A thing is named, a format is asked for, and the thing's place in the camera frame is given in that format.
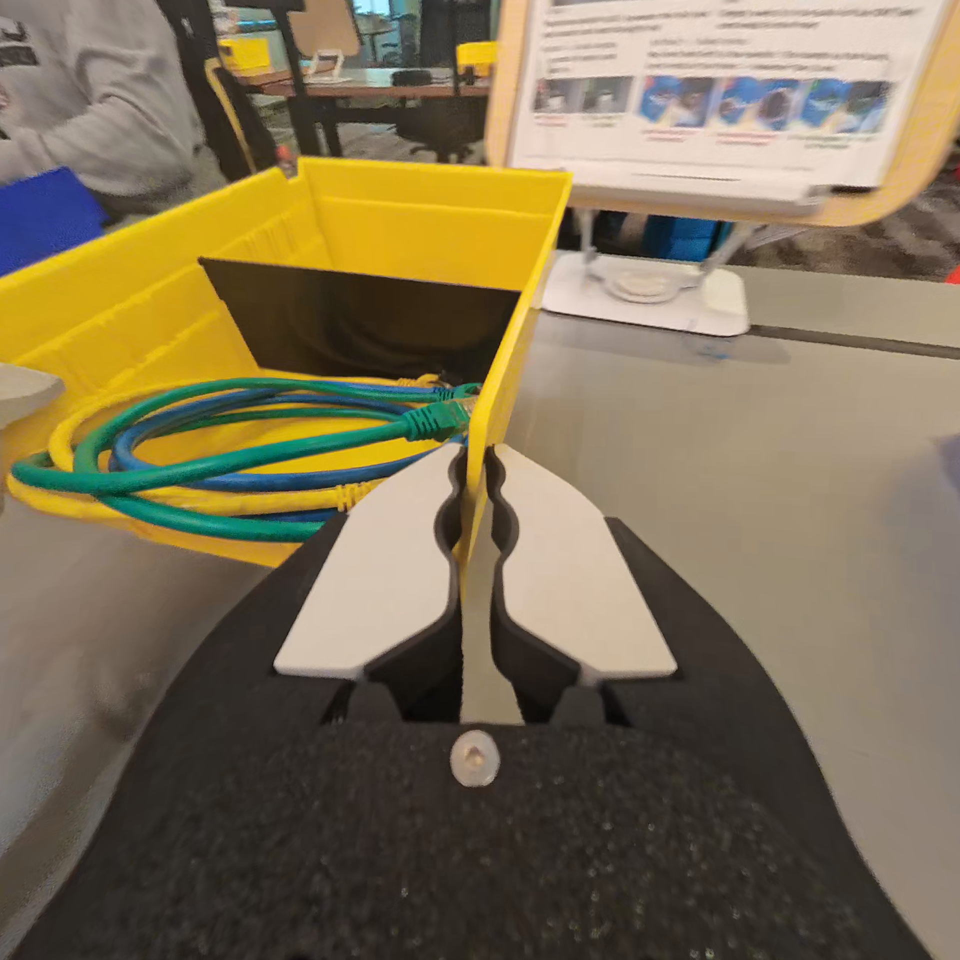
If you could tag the blue bucket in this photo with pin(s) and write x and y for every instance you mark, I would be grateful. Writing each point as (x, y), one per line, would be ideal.
(675, 236)

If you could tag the small yellow box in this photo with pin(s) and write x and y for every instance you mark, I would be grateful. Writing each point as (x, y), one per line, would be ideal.
(477, 60)
(246, 54)

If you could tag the instruction sheet on wooden board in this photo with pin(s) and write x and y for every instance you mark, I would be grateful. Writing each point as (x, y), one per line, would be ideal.
(712, 45)

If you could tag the blue thread scrap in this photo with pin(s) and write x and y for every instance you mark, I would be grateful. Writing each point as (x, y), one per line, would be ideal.
(716, 350)

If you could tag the yellow plastic bin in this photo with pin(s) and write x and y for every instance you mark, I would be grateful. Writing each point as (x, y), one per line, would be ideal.
(420, 232)

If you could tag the white tablet stand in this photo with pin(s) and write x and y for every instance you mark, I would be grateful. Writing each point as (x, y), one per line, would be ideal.
(720, 307)

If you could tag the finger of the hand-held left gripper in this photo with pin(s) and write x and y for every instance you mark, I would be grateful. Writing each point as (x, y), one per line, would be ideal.
(26, 394)

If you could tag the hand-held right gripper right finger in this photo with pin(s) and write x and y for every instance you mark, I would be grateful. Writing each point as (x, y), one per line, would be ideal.
(585, 585)

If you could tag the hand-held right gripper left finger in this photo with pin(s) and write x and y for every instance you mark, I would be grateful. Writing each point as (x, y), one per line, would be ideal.
(375, 577)

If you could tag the wooden background table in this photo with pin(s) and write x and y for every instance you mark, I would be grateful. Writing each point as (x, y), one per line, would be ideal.
(360, 82)

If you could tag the blue plastic bin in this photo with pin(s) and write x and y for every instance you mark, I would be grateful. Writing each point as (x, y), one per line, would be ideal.
(45, 217)

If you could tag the black divider of yellow bin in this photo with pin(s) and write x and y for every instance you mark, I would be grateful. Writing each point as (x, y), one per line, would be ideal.
(360, 315)

